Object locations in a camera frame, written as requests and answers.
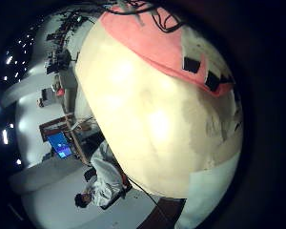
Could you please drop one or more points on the person in white shirt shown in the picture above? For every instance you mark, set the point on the person in white shirt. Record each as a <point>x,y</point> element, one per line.
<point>105,181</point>

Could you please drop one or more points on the blue lit monitor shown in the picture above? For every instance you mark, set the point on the blue lit monitor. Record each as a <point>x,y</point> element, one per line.
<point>60,144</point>

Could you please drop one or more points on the wooden desk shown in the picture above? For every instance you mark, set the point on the wooden desk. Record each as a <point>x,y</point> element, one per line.
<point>54,124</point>

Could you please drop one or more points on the orange fabric shirt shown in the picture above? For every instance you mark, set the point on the orange fabric shirt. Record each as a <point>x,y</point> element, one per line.
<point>149,41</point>

